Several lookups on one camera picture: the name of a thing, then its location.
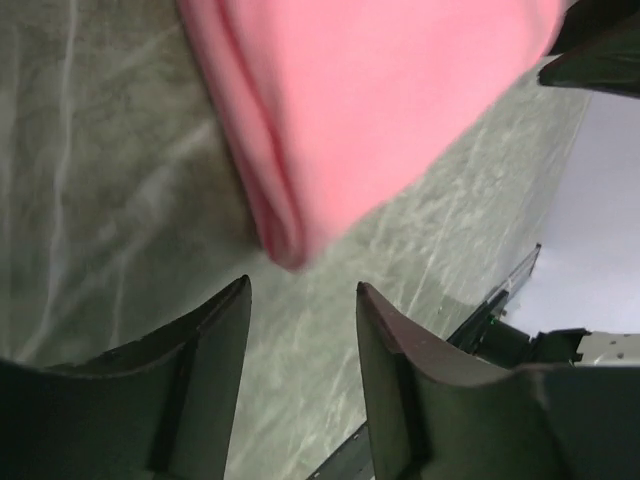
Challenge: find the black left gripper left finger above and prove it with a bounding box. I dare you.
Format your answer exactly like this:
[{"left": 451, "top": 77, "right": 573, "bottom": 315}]
[{"left": 52, "top": 276, "right": 252, "bottom": 479}]

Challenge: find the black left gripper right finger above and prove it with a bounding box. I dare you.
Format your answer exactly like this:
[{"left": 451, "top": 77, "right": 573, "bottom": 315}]
[{"left": 356, "top": 283, "right": 550, "bottom": 479}]

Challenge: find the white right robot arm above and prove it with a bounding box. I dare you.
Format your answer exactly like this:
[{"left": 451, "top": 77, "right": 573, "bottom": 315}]
[{"left": 477, "top": 1, "right": 639, "bottom": 367}]

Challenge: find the pink t shirt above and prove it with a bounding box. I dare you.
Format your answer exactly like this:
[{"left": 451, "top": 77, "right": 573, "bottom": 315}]
[{"left": 179, "top": 0, "right": 566, "bottom": 270}]

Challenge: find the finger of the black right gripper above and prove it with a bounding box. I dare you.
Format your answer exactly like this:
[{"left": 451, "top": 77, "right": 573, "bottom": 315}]
[{"left": 538, "top": 0, "right": 639, "bottom": 98}]

